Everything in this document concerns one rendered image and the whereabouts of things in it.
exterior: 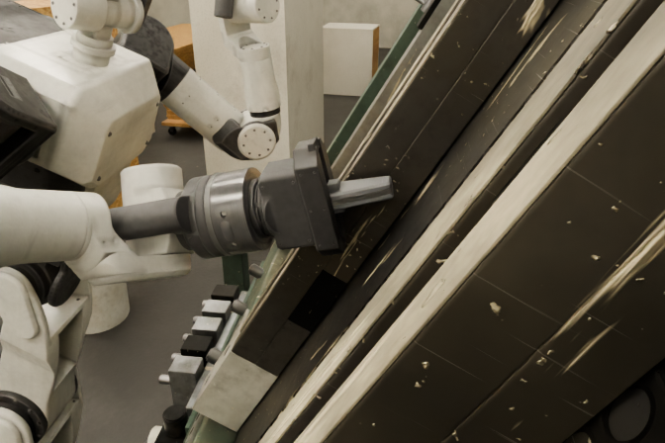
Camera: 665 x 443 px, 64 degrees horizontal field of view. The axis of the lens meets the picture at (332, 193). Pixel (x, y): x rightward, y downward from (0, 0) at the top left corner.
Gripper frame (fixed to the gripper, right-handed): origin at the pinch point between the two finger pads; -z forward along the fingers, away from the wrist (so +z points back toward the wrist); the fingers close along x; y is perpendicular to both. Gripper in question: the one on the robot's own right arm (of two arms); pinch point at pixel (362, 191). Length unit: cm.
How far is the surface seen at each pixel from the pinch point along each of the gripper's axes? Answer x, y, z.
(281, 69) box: -27, 271, 78
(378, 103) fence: -5, 54, 2
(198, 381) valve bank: -44, 26, 44
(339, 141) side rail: -19, 78, 16
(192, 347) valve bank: -41, 32, 46
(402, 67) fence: 1, 54, -4
